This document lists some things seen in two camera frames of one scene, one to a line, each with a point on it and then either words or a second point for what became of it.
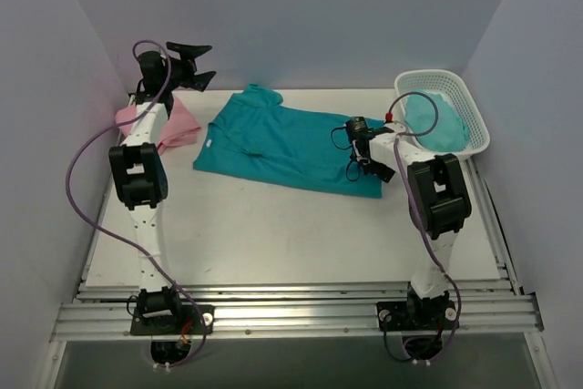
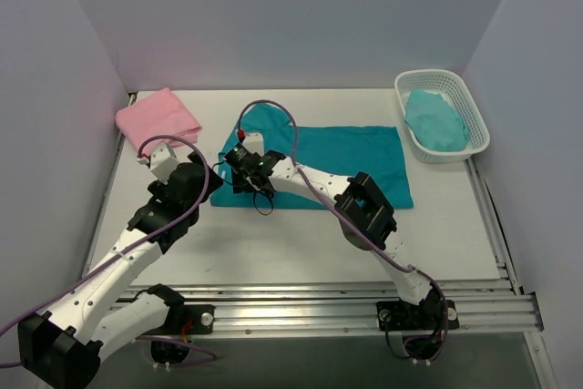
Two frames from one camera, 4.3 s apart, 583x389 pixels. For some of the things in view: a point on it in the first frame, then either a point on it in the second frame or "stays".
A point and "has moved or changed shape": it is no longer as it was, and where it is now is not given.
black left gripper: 183,66 → 200,159
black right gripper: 358,145 → 239,158
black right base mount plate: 417,314 stays
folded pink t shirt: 178,127 stays
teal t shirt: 255,136 has moved or changed shape
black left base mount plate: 138,326 stays
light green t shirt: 434,123 stays
